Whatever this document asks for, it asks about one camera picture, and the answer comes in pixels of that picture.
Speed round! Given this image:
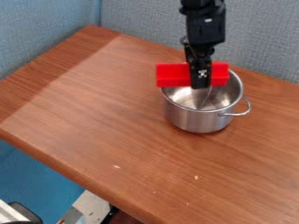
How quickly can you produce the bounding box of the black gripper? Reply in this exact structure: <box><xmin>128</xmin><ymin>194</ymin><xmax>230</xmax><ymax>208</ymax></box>
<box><xmin>180</xmin><ymin>0</ymin><xmax>226</xmax><ymax>89</ymax></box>

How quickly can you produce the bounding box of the red rectangular block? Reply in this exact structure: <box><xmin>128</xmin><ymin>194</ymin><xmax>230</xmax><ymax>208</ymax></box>
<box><xmin>154</xmin><ymin>61</ymin><xmax>229</xmax><ymax>88</ymax></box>

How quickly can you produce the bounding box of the stainless steel pot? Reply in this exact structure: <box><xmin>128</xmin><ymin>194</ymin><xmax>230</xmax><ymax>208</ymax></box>
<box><xmin>161</xmin><ymin>70</ymin><xmax>252</xmax><ymax>134</ymax></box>

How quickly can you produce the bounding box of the white object at corner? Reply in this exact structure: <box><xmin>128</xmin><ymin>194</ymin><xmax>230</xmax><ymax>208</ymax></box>
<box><xmin>0</xmin><ymin>199</ymin><xmax>29</xmax><ymax>224</ymax></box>

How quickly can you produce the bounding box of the black chair part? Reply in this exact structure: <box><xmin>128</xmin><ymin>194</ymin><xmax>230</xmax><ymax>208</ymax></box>
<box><xmin>6</xmin><ymin>201</ymin><xmax>42</xmax><ymax>224</ymax></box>

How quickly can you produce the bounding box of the white table leg bracket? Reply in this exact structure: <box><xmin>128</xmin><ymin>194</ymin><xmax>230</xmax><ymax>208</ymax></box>
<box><xmin>57</xmin><ymin>191</ymin><xmax>110</xmax><ymax>224</ymax></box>

